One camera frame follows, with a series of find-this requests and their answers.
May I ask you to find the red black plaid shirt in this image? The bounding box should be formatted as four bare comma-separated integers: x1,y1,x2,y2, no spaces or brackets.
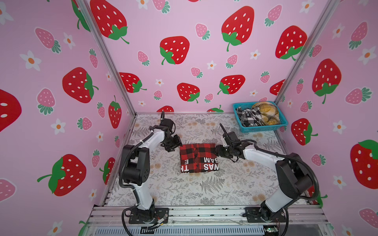
180,144,219,173

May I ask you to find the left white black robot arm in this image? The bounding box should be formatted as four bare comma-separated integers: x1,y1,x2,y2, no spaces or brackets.
118,118,182,212

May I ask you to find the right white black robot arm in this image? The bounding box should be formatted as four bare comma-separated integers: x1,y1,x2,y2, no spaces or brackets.
216,131,320,221

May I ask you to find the black white plaid shirt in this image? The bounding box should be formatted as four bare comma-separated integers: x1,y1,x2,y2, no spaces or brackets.
236,107,263,127

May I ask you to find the yellow plaid shirt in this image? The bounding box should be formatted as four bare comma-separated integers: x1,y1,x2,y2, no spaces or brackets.
253,101,281,125

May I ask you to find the teal plastic basket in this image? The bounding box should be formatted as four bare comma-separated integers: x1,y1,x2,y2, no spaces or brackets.
233,101,288,133

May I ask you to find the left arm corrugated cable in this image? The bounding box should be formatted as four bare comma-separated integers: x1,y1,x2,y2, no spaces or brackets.
119,135,154,189

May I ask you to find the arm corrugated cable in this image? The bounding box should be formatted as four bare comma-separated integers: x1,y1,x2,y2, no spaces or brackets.
119,135,154,189
219,123,320,203

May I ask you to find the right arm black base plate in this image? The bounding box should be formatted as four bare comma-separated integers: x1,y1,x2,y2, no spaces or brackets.
242,207,286,223

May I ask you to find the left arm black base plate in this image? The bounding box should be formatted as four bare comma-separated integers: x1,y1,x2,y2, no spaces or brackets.
126,207,169,224

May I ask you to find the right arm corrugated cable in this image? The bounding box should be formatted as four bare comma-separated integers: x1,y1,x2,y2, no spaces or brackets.
219,123,320,203

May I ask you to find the aluminium rail frame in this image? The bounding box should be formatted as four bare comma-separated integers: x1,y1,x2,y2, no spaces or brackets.
80,205,336,236

